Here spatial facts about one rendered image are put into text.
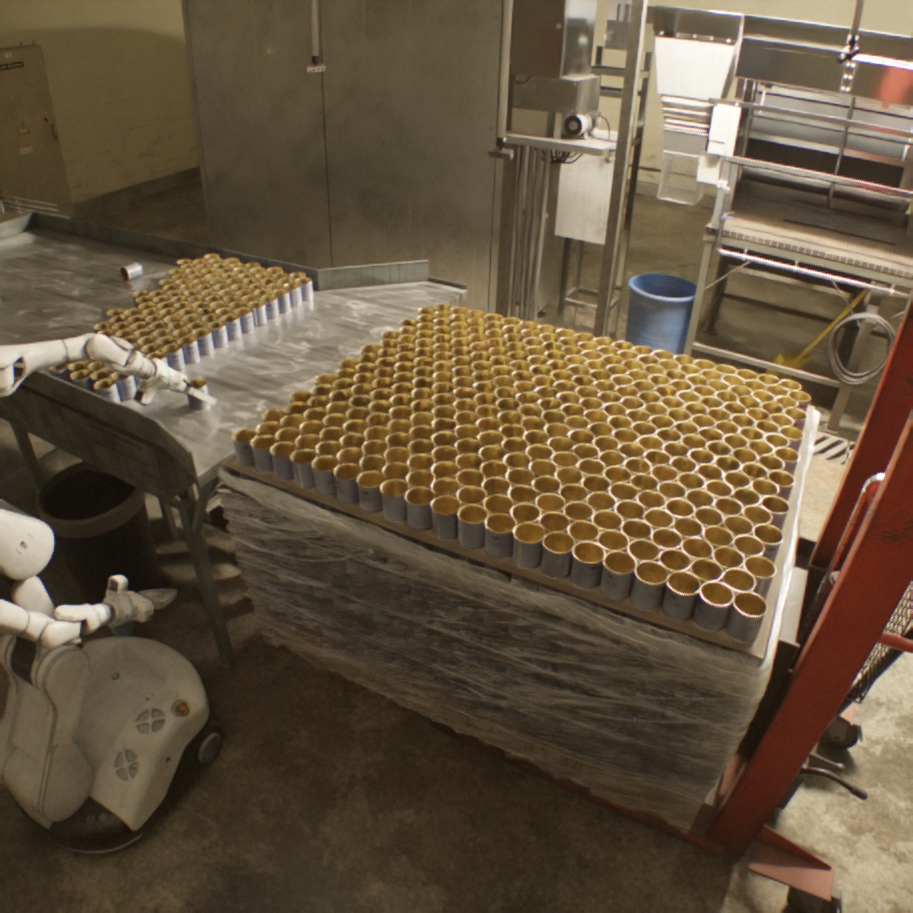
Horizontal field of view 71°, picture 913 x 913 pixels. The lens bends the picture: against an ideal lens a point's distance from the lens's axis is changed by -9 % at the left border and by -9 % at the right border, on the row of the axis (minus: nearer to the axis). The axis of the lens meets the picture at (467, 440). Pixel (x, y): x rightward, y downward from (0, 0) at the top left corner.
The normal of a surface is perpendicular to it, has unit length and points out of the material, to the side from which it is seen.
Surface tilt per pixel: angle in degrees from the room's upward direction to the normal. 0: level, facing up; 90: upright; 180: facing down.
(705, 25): 90
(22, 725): 49
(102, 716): 0
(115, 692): 0
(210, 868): 0
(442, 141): 90
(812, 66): 90
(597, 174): 90
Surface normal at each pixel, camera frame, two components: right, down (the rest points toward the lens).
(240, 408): 0.04, -0.83
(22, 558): 0.85, 0.36
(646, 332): -0.62, 0.46
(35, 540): 0.94, 0.16
